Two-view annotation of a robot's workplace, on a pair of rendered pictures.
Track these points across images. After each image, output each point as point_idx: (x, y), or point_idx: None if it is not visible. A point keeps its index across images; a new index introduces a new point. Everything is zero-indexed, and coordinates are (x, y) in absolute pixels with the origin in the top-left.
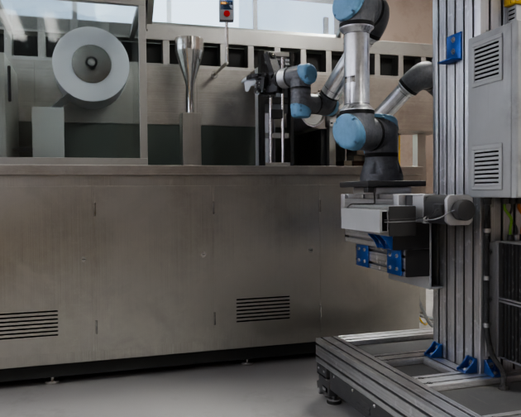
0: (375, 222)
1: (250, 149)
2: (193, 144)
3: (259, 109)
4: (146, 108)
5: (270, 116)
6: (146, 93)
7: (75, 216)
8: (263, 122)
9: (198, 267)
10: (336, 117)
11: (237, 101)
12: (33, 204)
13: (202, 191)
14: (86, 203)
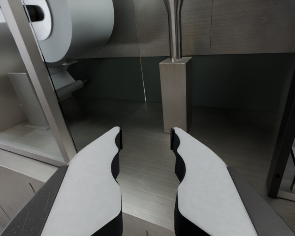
0: None
1: (288, 85)
2: (175, 106)
3: (293, 82)
4: (47, 103)
5: None
6: (38, 79)
7: (30, 198)
8: (294, 120)
9: None
10: None
11: (280, 11)
12: (3, 180)
13: (135, 229)
14: (32, 192)
